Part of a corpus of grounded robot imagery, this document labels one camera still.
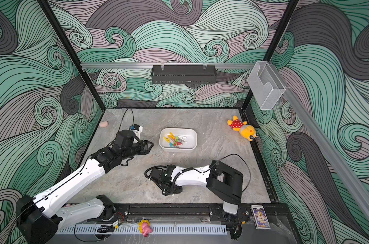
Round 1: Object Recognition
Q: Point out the white clothespin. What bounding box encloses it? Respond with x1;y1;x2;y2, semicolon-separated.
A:
178;136;186;144

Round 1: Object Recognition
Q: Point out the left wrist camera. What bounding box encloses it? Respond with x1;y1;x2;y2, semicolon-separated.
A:
114;124;143;148

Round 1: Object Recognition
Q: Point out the card box with picture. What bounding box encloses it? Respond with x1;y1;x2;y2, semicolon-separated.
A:
251;205;271;230

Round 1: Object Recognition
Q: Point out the clear acrylic wall holder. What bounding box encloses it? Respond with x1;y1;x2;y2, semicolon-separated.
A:
247;61;286;110

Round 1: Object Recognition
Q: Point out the white plastic storage box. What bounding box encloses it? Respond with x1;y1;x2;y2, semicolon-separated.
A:
159;128;198;153

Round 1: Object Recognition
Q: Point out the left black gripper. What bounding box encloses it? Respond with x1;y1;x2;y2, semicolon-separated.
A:
120;140;154;162

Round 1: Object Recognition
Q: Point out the yellow bear plush toy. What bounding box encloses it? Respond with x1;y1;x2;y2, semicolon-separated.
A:
227;116;257;141

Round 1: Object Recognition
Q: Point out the white slotted cable duct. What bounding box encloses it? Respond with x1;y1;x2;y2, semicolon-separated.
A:
58;224;228;235

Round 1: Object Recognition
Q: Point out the black wall-mounted tray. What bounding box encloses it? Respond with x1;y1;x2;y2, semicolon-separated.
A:
151;65;217;84

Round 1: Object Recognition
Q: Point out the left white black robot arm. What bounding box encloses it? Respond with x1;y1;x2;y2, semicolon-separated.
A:
16;140;153;244

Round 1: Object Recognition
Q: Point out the pink yellow flower toy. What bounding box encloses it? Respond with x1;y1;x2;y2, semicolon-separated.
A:
139;220;153;237

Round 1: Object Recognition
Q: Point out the small pink eraser blob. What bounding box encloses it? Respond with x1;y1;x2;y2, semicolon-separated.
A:
99;121;109;128

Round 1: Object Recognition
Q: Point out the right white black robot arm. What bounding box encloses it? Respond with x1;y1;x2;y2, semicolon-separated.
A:
144;160;243;216

